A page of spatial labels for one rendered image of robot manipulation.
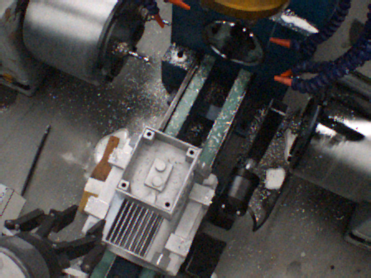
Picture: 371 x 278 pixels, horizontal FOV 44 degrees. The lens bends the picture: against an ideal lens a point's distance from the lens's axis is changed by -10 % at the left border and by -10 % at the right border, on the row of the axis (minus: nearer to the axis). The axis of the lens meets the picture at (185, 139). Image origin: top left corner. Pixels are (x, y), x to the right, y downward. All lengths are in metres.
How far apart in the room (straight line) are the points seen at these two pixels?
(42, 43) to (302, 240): 0.74
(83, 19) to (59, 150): 0.39
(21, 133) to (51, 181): 0.16
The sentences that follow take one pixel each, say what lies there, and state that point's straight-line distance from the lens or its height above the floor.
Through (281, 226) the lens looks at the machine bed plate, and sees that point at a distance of 1.17.
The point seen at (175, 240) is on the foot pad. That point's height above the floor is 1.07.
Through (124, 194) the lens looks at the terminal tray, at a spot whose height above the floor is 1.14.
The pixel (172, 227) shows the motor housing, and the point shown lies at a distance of 0.86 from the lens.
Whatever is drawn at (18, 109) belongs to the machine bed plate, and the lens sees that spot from 1.28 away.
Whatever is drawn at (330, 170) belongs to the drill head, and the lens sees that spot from 0.92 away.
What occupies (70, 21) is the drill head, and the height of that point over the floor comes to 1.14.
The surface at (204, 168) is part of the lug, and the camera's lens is 0.87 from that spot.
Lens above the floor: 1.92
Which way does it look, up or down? 69 degrees down
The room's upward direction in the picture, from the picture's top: 7 degrees clockwise
